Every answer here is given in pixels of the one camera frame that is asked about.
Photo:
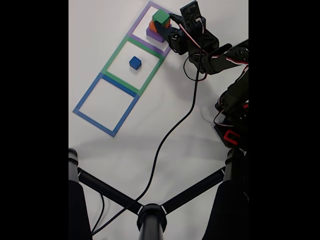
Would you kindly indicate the large purple cube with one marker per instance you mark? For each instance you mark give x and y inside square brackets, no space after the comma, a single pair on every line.
[153,37]

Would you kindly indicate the green cube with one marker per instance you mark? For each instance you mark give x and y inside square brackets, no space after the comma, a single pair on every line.
[161,17]

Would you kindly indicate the orange cube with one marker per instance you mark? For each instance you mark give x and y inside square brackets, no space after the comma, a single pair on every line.
[152,27]

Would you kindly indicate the small blue cube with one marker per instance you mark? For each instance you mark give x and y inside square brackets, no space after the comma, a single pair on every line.
[135,62]

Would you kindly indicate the red table clamp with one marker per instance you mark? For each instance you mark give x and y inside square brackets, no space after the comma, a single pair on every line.
[230,136]

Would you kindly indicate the black tripod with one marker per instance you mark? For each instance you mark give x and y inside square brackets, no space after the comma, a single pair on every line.
[151,225]

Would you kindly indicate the purple square frame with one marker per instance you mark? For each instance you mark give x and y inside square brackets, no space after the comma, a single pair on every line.
[140,41]

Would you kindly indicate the green square frame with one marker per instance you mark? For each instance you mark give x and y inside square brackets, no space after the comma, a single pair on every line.
[115,54]

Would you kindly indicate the blue square frame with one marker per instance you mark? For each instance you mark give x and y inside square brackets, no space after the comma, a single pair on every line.
[87,93]

